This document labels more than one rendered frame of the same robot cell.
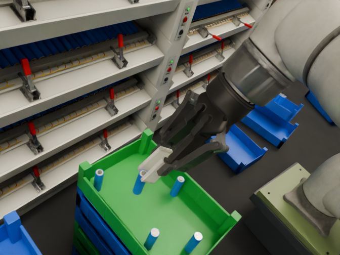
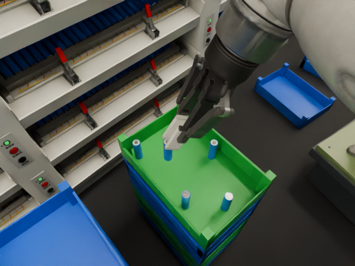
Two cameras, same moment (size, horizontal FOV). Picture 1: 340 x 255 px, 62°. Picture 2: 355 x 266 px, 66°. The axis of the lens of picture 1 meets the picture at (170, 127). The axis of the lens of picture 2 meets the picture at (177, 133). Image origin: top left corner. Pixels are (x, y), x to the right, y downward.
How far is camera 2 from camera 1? 12 cm
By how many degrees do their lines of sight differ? 18
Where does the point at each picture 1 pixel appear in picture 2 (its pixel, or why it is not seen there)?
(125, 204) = (165, 168)
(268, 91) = (262, 46)
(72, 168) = not seen: hidden behind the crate
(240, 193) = (303, 148)
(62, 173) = not seen: hidden behind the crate
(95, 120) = (142, 92)
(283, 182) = (348, 134)
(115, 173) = (155, 141)
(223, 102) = (218, 65)
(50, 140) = (103, 115)
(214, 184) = (273, 141)
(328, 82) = (301, 29)
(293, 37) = not seen: outside the picture
